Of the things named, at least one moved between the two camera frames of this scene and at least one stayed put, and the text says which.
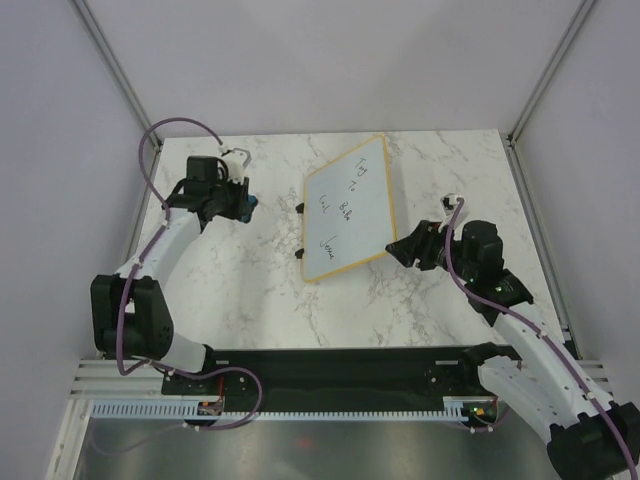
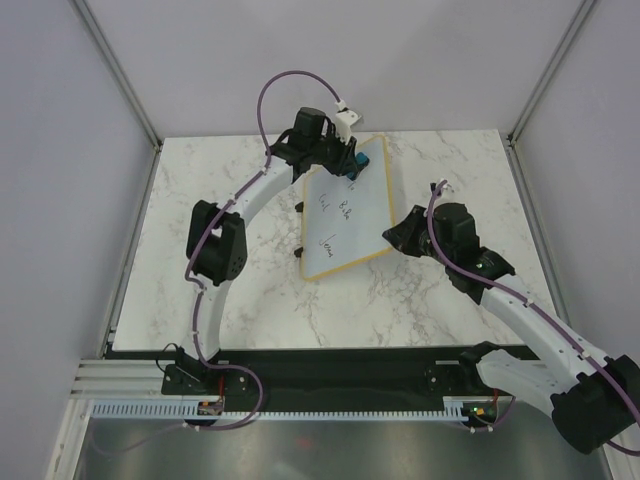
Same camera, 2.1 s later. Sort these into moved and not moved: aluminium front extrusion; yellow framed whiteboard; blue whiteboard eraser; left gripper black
Moved: blue whiteboard eraser; left gripper black
Not moved: aluminium front extrusion; yellow framed whiteboard
